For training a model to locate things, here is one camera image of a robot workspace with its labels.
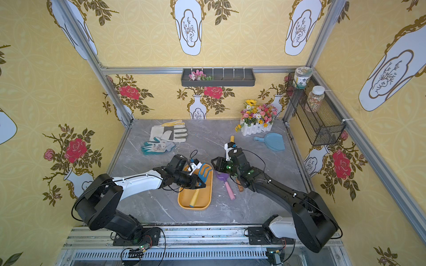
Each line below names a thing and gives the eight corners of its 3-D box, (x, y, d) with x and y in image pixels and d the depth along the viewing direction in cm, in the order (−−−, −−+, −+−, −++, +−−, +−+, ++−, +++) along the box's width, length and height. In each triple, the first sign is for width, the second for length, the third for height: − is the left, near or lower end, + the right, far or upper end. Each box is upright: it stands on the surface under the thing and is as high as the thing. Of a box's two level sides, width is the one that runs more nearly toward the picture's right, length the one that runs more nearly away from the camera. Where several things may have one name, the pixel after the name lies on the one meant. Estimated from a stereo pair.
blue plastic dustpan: (256, 150, 107) (256, 147, 105) (253, 135, 115) (253, 132, 113) (284, 150, 107) (285, 147, 105) (279, 135, 115) (280, 132, 113)
